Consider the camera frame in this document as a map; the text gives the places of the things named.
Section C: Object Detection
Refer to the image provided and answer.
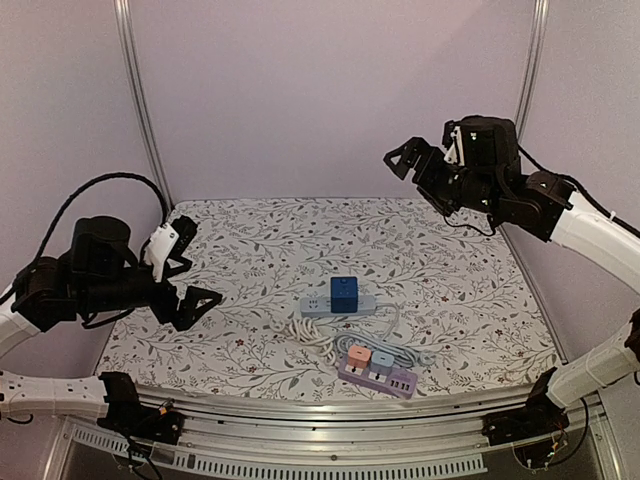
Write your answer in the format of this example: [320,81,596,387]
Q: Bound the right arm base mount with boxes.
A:
[481,386,569,446]

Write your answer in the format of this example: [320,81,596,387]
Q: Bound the light blue power strip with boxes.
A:
[299,295,377,318]

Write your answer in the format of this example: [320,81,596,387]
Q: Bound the left aluminium frame post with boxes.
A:
[114,0,174,207]

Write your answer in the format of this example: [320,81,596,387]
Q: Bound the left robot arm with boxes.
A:
[1,216,223,434]

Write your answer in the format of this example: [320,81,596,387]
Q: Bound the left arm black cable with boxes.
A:
[29,172,169,271]

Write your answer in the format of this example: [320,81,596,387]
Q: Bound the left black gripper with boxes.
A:
[81,258,223,330]

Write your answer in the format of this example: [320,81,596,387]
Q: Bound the right aluminium frame post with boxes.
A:
[515,0,550,136]

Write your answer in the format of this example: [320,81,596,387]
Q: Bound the floral patterned table mat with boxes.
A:
[97,199,564,402]

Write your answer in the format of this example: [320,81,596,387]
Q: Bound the purple power strip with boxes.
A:
[337,358,418,399]

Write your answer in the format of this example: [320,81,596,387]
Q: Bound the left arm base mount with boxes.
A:
[97,372,185,445]

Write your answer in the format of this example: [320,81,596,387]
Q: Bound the light blue cord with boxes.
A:
[332,299,435,369]

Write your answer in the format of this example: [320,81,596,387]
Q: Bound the light blue plug adapter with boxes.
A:
[369,350,395,376]

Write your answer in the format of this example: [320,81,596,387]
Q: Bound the dark blue cube socket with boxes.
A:
[330,276,359,314]

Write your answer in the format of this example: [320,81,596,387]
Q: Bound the pink plug adapter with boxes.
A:
[347,345,372,372]

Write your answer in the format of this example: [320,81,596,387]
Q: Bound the aluminium frame post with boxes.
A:
[515,0,550,136]
[114,0,174,207]

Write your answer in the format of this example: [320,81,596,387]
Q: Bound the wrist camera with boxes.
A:
[442,120,465,166]
[140,215,197,283]

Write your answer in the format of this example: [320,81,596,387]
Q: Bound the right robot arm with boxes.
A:
[383,115,639,436]

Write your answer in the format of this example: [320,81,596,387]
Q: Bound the aluminium front rail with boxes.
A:
[42,384,621,480]

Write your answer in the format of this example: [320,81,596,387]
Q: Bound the white coiled power cord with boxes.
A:
[272,315,341,364]

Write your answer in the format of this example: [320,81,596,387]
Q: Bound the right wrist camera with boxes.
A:
[442,120,465,166]

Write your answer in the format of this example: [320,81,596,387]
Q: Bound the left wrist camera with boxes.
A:
[140,215,197,283]

